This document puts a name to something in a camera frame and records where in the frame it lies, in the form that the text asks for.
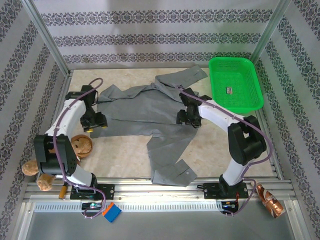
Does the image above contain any grey long sleeve shirt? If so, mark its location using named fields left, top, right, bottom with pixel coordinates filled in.
left=89, top=65, right=209, bottom=188

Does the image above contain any brown teddy bear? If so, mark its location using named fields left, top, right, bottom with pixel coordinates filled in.
left=21, top=134, right=94, bottom=192

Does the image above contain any green plastic mesh basket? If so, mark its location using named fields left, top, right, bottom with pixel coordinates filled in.
left=208, top=57, right=265, bottom=116

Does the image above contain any brass cylinder sensor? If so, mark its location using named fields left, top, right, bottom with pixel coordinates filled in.
left=58, top=183, right=69, bottom=200

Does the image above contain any small circuit board with LED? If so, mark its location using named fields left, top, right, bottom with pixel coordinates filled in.
left=221, top=201, right=239, bottom=211
left=81, top=202, right=102, bottom=210

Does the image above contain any orange and blue block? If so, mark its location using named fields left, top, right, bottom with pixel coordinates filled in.
left=102, top=202, right=123, bottom=223

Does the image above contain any copper foil snack bag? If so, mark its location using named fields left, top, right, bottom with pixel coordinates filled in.
left=253, top=183, right=286, bottom=220

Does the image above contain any grey metal shelf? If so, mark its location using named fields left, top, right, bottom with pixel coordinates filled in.
left=14, top=212, right=308, bottom=240

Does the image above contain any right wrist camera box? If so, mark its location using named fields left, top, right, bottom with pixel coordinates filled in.
left=180, top=87, right=200, bottom=100

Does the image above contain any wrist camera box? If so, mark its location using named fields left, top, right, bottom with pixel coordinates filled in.
left=81, top=85, right=98, bottom=97
left=180, top=87, right=200, bottom=100

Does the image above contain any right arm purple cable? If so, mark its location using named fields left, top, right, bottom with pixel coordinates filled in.
left=176, top=84, right=273, bottom=217

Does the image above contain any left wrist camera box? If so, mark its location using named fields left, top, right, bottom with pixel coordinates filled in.
left=81, top=85, right=98, bottom=97

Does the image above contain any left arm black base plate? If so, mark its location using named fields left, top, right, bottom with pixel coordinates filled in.
left=69, top=183, right=116, bottom=201

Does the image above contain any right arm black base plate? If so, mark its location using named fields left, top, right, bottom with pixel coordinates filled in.
left=203, top=182, right=250, bottom=200

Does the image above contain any aluminium mounting rail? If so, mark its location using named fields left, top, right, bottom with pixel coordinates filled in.
left=23, top=177, right=295, bottom=201

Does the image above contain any slotted grey cable duct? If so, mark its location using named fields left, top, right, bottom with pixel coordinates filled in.
left=33, top=201, right=242, bottom=213

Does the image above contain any aluminium frame post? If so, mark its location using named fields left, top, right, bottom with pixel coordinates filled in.
left=21, top=0, right=72, bottom=76
left=249, top=0, right=296, bottom=64

